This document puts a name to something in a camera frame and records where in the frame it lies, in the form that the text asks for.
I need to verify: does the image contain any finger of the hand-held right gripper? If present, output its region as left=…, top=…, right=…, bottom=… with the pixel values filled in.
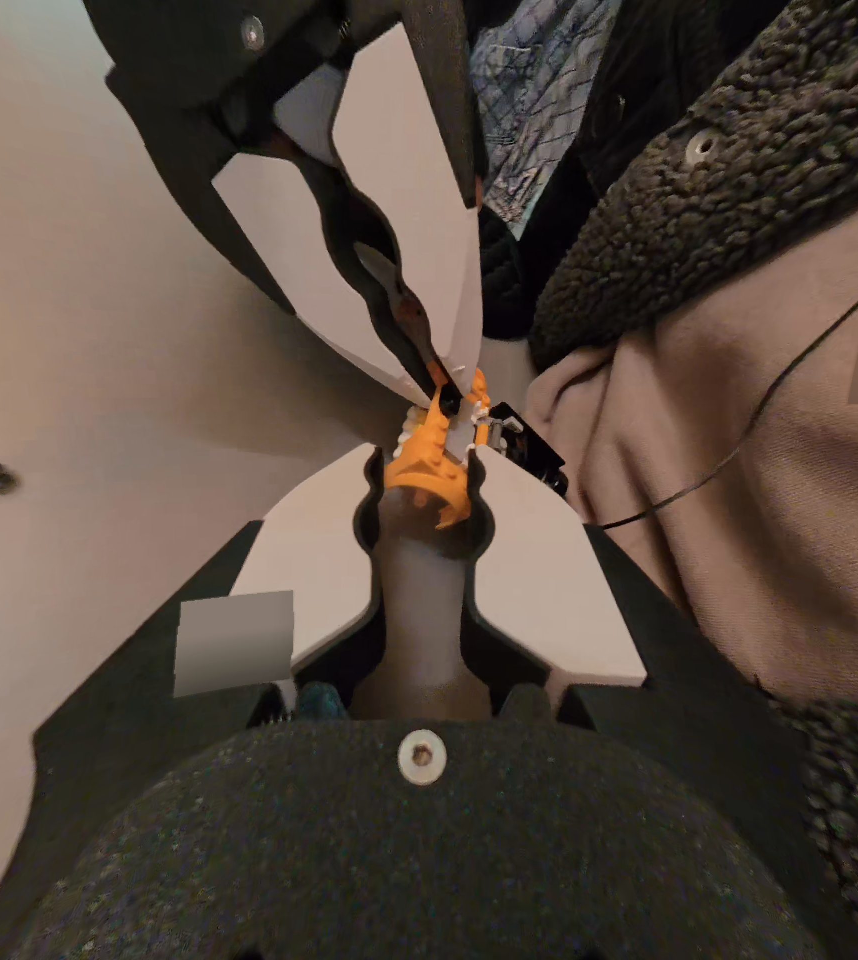
left=330, top=21, right=487, bottom=376
left=210, top=148, right=449, bottom=412

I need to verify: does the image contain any orange black lego car chassis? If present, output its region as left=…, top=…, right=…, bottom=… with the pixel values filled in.
left=382, top=363, right=571, bottom=532

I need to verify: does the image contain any black cloth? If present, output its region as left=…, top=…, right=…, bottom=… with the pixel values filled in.
left=477, top=0, right=745, bottom=342

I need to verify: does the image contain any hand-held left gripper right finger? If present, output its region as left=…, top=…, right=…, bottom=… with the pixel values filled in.
left=465, top=448, right=649, bottom=690

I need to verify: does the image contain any dark fleece jacket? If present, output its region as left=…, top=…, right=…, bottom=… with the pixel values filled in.
left=530, top=0, right=858, bottom=369

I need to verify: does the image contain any black earphone cable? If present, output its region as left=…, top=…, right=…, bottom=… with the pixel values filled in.
left=600, top=288, right=858, bottom=531

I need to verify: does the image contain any beige hoodie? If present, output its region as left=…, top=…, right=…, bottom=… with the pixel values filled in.
left=526, top=172, right=858, bottom=706

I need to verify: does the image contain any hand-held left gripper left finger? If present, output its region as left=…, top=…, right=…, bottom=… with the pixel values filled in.
left=232, top=442, right=388, bottom=670

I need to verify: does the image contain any blue patterned cloth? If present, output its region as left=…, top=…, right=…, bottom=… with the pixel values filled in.
left=470, top=0, right=625, bottom=241

